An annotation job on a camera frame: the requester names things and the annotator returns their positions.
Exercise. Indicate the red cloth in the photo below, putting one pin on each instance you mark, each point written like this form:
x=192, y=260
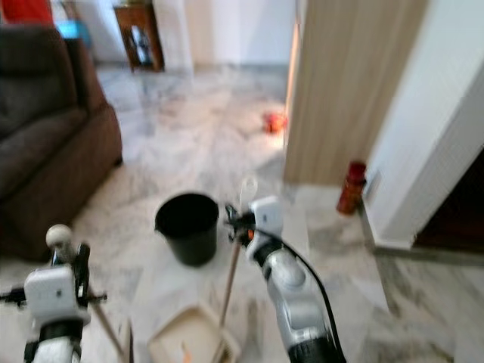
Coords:
x=26, y=10

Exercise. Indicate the black plastic bucket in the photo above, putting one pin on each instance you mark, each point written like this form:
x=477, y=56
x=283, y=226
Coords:
x=187, y=234

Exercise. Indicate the light blue object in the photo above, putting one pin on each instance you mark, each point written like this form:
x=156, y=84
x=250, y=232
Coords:
x=74, y=29

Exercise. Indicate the dark wooden side table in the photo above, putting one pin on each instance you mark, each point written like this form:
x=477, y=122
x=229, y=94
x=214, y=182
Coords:
x=138, y=20

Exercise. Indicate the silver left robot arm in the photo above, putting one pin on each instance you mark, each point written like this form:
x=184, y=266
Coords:
x=51, y=346

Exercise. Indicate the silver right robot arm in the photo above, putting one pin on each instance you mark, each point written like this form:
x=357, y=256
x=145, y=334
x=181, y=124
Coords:
x=299, y=302

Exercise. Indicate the dark brown sofa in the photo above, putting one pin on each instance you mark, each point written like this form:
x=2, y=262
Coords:
x=53, y=144

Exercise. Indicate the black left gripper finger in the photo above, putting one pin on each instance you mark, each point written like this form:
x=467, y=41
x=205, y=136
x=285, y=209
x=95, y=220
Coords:
x=82, y=272

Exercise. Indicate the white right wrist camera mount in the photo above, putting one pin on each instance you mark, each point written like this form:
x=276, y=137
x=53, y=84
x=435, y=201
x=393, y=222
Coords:
x=268, y=215

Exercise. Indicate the dark wooden staircase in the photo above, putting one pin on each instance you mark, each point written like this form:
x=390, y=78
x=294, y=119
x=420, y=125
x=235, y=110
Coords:
x=454, y=212

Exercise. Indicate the beige hand broom purple bristles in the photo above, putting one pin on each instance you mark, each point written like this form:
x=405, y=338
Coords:
x=58, y=237

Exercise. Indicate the red canister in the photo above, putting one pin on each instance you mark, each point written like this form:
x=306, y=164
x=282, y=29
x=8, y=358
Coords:
x=352, y=189

